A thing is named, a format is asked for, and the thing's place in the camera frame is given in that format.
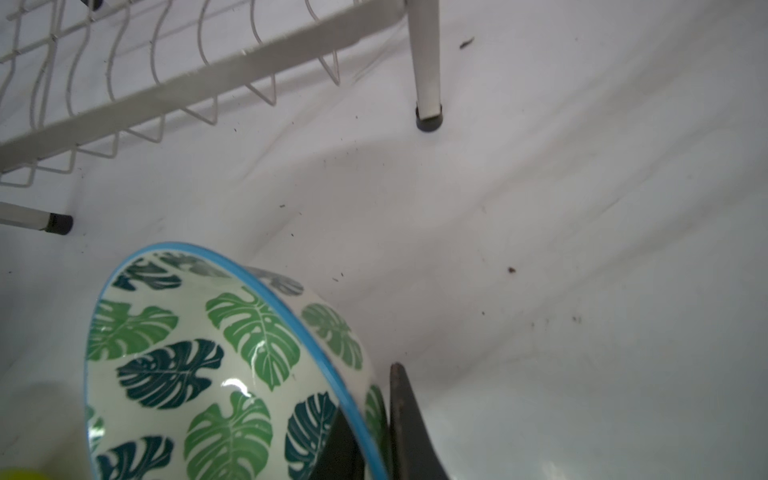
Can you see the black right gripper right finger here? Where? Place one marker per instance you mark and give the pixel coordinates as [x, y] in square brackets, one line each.
[413, 454]

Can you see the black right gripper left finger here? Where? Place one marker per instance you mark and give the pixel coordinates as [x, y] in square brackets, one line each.
[340, 458]

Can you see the green leaf pattern bowl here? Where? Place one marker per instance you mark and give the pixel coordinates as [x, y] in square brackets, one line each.
[197, 367]

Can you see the silver wire dish rack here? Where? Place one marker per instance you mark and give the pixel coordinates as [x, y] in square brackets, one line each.
[39, 28]

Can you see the lime green plastic bowl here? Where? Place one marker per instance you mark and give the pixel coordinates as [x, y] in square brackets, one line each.
[16, 473]

